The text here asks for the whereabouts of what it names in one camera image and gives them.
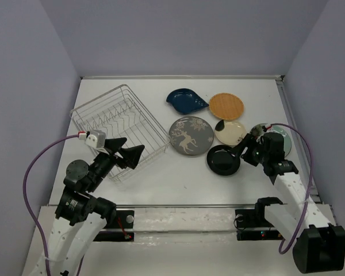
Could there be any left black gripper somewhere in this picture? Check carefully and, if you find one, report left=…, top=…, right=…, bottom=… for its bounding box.
left=87, top=136, right=145, bottom=190

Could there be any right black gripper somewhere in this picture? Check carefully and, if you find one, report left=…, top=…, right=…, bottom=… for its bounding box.
left=229, top=132, right=269, bottom=166

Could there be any black round plate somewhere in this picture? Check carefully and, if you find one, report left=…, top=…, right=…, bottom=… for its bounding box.
left=206, top=145, right=240, bottom=177

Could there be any cream plate with black spot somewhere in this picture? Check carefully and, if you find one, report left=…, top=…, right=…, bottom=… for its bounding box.
left=214, top=120, right=247, bottom=147

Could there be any grey reindeer plate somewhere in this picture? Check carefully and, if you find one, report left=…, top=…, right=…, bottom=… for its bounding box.
left=168, top=116, right=214, bottom=156

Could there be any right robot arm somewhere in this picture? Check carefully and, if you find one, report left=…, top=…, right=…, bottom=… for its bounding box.
left=232, top=132, right=345, bottom=274

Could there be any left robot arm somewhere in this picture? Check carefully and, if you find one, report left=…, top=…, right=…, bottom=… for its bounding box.
left=31, top=131, right=145, bottom=275

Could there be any orange woven round plate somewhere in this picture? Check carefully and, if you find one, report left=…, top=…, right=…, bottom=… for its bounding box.
left=209, top=93, right=244, bottom=120

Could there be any teal flower plate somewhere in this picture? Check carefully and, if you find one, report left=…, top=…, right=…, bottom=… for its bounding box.
left=248, top=122, right=292, bottom=159

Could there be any dark blue leaf plate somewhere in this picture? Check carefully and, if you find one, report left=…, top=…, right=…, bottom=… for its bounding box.
left=166, top=88, right=209, bottom=115

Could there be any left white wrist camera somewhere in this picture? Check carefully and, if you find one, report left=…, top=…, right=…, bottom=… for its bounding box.
left=85, top=130, right=106, bottom=150

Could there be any metal wire dish rack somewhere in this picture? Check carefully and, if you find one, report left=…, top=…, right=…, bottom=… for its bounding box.
left=70, top=84, right=170, bottom=182

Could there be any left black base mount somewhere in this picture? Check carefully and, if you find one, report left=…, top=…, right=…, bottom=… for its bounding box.
left=94, top=209, right=135, bottom=242

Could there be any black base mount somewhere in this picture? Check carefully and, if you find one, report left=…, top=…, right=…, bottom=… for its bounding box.
left=233, top=209, right=282, bottom=241
left=94, top=209, right=135, bottom=242

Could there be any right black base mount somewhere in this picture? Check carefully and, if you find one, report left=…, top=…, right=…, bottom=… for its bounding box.
left=233, top=209, right=282, bottom=241

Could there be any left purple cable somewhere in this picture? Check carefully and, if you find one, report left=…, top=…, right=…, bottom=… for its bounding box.
left=23, top=134, right=89, bottom=276

